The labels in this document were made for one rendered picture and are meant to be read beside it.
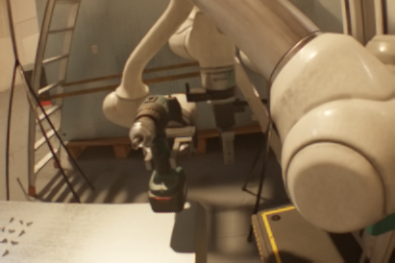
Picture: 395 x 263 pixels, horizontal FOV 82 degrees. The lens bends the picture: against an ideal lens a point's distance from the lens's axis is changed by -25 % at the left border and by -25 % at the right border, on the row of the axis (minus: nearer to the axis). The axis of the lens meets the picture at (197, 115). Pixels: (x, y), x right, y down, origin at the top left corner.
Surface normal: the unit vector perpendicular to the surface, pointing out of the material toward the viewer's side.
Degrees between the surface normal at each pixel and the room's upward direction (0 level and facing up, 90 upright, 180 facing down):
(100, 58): 90
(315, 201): 94
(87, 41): 90
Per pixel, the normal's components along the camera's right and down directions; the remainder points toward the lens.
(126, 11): -0.07, 0.32
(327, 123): -0.66, -0.47
